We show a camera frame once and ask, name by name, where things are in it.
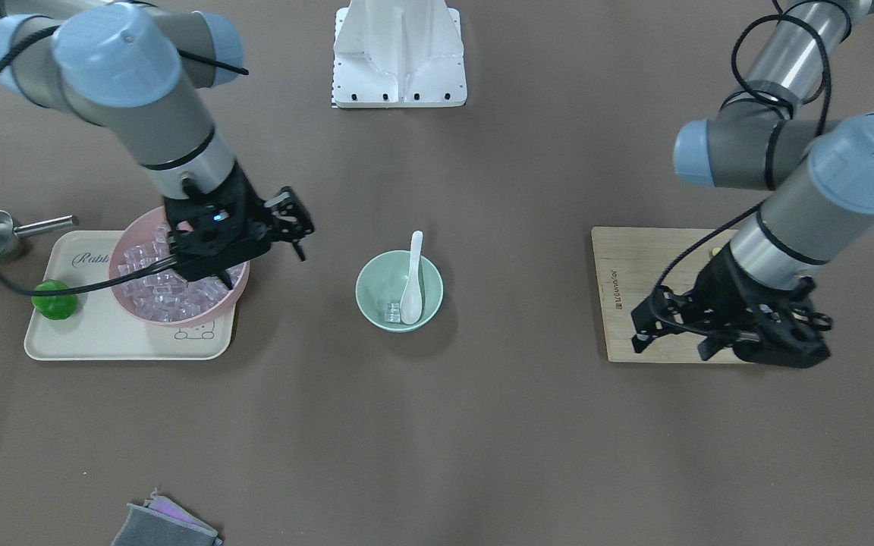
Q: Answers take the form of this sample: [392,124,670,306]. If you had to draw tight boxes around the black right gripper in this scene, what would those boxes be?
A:
[133,163,316,293]

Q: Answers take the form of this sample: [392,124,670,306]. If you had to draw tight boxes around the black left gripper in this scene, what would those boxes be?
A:
[630,245,835,369]

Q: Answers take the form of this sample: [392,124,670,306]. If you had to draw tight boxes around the clear ice cube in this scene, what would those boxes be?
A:
[384,302,402,324]

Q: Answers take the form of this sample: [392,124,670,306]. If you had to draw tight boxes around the white ceramic spoon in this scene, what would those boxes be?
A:
[400,231,424,325]

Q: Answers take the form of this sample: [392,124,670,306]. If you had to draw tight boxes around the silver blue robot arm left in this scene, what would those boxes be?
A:
[631,1,874,369]

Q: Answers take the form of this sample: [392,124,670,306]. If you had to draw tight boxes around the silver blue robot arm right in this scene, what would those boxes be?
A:
[0,1,315,295]

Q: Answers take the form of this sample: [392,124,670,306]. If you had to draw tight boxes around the pink bowl of ice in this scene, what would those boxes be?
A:
[108,206,249,328]

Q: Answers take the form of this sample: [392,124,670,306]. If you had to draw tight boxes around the mint green bowl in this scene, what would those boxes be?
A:
[355,249,445,333]

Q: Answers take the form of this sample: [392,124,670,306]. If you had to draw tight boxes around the bamboo cutting board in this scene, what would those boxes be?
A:
[590,227,710,364]

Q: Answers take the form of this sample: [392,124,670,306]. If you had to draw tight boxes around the beige rabbit tray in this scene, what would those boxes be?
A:
[24,231,247,362]

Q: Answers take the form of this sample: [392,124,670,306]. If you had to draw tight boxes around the green pepper toy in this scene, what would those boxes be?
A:
[30,279,77,321]

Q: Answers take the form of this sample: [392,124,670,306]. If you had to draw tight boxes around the grey folded cloth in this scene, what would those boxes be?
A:
[111,493,223,545]

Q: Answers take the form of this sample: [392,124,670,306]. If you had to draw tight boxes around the white camera stand column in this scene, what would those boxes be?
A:
[331,1,468,108]

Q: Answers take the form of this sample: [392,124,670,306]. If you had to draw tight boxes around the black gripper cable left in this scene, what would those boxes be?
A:
[653,0,834,304]

